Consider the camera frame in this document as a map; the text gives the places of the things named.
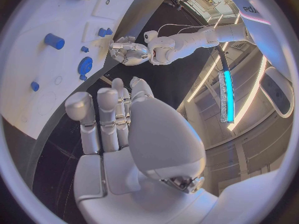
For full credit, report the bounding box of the white cable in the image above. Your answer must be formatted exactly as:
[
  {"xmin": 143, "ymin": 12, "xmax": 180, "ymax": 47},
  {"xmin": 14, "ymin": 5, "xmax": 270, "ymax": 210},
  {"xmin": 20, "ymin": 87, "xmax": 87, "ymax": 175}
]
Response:
[
  {"xmin": 178, "ymin": 25, "xmax": 213, "ymax": 34},
  {"xmin": 157, "ymin": 23, "xmax": 208, "ymax": 34}
]

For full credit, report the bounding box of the blue plug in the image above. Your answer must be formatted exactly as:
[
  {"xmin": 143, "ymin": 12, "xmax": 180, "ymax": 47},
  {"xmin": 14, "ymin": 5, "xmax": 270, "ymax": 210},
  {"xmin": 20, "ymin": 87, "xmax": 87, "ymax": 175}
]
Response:
[{"xmin": 98, "ymin": 27, "xmax": 114, "ymax": 38}]

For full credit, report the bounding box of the blue short cylinder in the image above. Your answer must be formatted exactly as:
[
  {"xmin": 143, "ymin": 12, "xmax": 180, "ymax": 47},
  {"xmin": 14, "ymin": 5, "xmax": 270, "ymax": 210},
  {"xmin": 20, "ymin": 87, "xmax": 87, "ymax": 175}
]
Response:
[{"xmin": 43, "ymin": 33, "xmax": 66, "ymax": 50}]

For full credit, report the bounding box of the glowing light bar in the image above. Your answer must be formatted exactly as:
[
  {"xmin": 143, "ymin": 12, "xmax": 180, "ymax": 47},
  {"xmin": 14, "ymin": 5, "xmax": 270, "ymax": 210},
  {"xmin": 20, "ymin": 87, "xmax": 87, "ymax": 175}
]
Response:
[{"xmin": 218, "ymin": 70, "xmax": 235, "ymax": 124}]

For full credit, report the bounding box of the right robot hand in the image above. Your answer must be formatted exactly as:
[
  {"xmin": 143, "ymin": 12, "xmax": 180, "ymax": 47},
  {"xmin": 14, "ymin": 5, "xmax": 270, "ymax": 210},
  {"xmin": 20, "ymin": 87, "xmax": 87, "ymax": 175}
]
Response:
[{"xmin": 64, "ymin": 76, "xmax": 219, "ymax": 224}]

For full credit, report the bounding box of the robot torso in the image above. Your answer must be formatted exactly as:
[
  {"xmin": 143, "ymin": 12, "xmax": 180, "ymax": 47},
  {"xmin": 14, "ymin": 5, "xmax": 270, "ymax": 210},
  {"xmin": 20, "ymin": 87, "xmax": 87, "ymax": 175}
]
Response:
[{"xmin": 219, "ymin": 0, "xmax": 296, "ymax": 79}]

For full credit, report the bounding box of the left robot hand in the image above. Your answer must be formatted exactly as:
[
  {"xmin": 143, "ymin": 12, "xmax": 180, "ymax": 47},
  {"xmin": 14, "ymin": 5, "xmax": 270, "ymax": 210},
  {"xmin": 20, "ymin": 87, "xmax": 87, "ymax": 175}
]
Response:
[{"xmin": 108, "ymin": 35, "xmax": 150, "ymax": 67}]

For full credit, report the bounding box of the white task board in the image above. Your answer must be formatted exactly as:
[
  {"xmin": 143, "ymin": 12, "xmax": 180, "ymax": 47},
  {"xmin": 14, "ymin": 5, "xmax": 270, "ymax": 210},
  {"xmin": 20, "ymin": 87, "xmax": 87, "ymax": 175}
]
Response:
[{"xmin": 1, "ymin": 0, "xmax": 146, "ymax": 140}]

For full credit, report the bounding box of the blue gear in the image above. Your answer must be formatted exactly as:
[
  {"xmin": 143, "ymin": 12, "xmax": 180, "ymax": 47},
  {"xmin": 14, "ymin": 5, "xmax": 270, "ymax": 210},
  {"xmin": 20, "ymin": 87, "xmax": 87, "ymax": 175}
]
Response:
[{"xmin": 77, "ymin": 56, "xmax": 94, "ymax": 75}]

